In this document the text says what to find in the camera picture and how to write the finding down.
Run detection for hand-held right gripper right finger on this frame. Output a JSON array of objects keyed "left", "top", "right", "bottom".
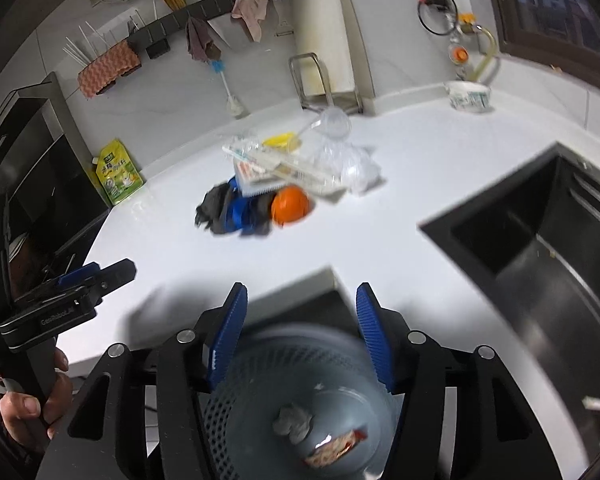
[{"left": 356, "top": 282, "right": 563, "bottom": 480}]

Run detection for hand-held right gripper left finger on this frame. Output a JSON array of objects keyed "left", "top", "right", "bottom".
[{"left": 35, "top": 282, "right": 248, "bottom": 480}]

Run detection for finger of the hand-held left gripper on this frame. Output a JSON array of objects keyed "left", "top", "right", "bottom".
[
  {"left": 86, "top": 259, "right": 137, "bottom": 307},
  {"left": 55, "top": 262, "right": 102, "bottom": 291}
]

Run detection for grey mesh trash bin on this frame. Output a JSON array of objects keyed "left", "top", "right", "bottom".
[{"left": 197, "top": 322, "right": 411, "bottom": 480}]

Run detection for person's left hand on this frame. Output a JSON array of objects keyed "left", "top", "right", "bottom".
[{"left": 0, "top": 347, "right": 74, "bottom": 442}]

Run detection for green stand-up pouch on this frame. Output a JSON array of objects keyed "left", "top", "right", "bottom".
[{"left": 93, "top": 139, "right": 146, "bottom": 206}]

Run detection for crumpled white tissue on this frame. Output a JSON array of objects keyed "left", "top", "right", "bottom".
[{"left": 272, "top": 402, "right": 314, "bottom": 444}]

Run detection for black kitchen appliance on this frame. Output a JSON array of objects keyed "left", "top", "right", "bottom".
[{"left": 0, "top": 72, "right": 112, "bottom": 283}]

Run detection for red and white snack wrapper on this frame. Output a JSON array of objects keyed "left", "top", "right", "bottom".
[{"left": 304, "top": 426, "right": 369, "bottom": 469}]

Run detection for dark grey cloth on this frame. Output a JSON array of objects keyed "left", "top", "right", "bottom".
[{"left": 194, "top": 183, "right": 274, "bottom": 237}]

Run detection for blue plastic item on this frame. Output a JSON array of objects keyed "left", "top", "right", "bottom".
[{"left": 227, "top": 177, "right": 277, "bottom": 237}]

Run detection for orange ball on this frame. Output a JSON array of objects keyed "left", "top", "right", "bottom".
[{"left": 270, "top": 185, "right": 311, "bottom": 225}]

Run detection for white box with red print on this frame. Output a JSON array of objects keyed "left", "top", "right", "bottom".
[{"left": 232, "top": 157, "right": 282, "bottom": 197}]

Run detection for clear plastic bag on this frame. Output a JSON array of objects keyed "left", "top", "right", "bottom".
[{"left": 339, "top": 142, "right": 384, "bottom": 194}]

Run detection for clear plastic tray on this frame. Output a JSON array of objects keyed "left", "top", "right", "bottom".
[{"left": 222, "top": 139, "right": 352, "bottom": 197}]

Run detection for long black hanging basket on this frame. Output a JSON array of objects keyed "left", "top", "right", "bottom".
[{"left": 80, "top": 59, "right": 144, "bottom": 95}]

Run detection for orange wave pattern cloth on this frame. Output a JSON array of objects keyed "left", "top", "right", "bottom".
[{"left": 77, "top": 40, "right": 141, "bottom": 99}]

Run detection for white and blue bottle brush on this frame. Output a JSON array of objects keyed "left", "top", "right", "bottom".
[{"left": 207, "top": 58, "right": 246, "bottom": 120}]

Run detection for clear plastic scoop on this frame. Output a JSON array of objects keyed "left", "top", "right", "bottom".
[{"left": 299, "top": 107, "right": 354, "bottom": 141}]

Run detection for bundle of white straws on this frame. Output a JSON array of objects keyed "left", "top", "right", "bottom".
[{"left": 62, "top": 22, "right": 112, "bottom": 69}]

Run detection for brown cloth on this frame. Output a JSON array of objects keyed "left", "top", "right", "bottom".
[{"left": 185, "top": 17, "right": 224, "bottom": 64}]

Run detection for metal cutting board rack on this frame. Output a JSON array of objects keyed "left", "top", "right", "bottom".
[{"left": 288, "top": 52, "right": 364, "bottom": 115}]

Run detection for white floral bowl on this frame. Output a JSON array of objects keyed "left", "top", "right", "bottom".
[{"left": 445, "top": 81, "right": 494, "bottom": 114}]

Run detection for steel cleaver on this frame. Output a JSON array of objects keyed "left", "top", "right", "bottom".
[{"left": 206, "top": 9, "right": 254, "bottom": 52}]

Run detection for pink cloth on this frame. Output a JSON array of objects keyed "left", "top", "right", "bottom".
[{"left": 230, "top": 0, "right": 271, "bottom": 44}]

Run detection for gas regulator with orange knob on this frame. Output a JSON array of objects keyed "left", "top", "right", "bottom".
[{"left": 447, "top": 42, "right": 472, "bottom": 69}]

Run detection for white cutting board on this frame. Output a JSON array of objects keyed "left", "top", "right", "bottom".
[{"left": 295, "top": 0, "right": 377, "bottom": 111}]

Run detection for yellow plastic ring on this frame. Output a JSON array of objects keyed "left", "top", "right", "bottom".
[{"left": 262, "top": 131, "right": 301, "bottom": 154}]

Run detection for black wall rail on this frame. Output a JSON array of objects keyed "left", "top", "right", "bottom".
[{"left": 126, "top": 0, "right": 287, "bottom": 57}]

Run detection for yellow gas hose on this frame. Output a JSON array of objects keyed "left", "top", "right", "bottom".
[{"left": 467, "top": 27, "right": 499, "bottom": 84}]

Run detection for black cable loop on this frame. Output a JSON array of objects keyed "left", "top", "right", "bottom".
[{"left": 418, "top": 0, "right": 457, "bottom": 37}]

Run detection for dark brown window frame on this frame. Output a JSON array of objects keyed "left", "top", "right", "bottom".
[{"left": 480, "top": 0, "right": 600, "bottom": 98}]

